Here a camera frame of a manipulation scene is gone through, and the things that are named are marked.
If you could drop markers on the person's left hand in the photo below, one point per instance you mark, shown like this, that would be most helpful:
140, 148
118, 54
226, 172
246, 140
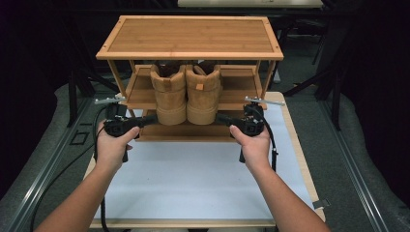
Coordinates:
111, 148

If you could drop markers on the person's right hand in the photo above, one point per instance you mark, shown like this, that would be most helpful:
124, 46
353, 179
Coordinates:
254, 148

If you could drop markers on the grey metal clip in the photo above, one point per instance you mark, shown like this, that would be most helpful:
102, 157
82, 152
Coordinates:
321, 204

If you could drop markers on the metal floor rail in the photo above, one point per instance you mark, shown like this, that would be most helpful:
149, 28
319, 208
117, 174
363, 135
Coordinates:
42, 180
357, 174

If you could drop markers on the black metal stand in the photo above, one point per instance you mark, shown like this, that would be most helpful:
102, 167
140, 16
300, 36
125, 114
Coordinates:
72, 100

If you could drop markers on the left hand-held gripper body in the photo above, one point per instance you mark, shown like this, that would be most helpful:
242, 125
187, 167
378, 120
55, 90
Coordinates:
117, 124

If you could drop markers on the wooden shoe rack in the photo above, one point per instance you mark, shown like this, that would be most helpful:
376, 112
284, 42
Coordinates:
193, 38

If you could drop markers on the dark tripod stand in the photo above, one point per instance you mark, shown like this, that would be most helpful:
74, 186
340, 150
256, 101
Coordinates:
322, 87

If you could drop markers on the tan suede boot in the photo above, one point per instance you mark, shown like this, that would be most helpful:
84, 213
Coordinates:
169, 93
203, 93

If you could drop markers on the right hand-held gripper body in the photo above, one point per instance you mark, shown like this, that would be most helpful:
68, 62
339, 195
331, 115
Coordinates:
251, 124

